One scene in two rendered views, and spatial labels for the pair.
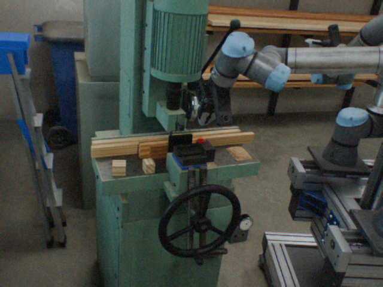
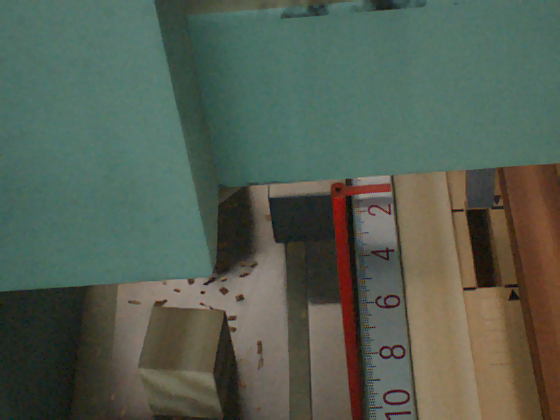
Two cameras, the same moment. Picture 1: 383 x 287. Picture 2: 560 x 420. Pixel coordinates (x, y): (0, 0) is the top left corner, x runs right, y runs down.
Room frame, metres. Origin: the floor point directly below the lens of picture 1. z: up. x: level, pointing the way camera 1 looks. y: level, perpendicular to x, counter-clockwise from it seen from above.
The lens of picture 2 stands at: (1.22, 0.36, 1.27)
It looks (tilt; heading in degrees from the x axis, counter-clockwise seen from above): 48 degrees down; 300
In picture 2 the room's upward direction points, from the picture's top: 8 degrees counter-clockwise
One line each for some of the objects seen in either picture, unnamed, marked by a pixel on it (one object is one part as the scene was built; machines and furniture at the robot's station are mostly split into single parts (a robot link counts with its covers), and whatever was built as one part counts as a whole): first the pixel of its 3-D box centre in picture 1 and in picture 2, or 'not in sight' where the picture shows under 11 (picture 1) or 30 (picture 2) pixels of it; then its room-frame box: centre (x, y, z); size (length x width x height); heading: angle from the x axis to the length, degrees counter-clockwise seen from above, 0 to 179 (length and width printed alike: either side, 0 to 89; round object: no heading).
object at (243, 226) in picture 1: (243, 223); not in sight; (1.22, -0.24, 0.65); 0.06 x 0.04 x 0.08; 115
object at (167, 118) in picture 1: (170, 117); (421, 29); (1.32, 0.09, 1.03); 0.14 x 0.07 x 0.09; 25
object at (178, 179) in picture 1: (191, 171); not in sight; (1.13, -0.01, 0.92); 0.15 x 0.13 x 0.09; 115
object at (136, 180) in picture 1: (181, 169); not in sight; (1.21, 0.03, 0.87); 0.61 x 0.30 x 0.06; 115
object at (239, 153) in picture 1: (239, 151); not in sight; (1.33, -0.19, 0.91); 0.10 x 0.07 x 0.02; 25
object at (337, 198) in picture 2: not in sight; (368, 312); (1.34, 0.10, 0.89); 0.02 x 0.01 x 0.14; 25
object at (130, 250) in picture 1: (152, 237); not in sight; (1.41, 0.14, 0.36); 0.58 x 0.45 x 0.71; 25
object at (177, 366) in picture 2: not in sight; (188, 362); (1.43, 0.11, 0.82); 0.04 x 0.03 x 0.04; 106
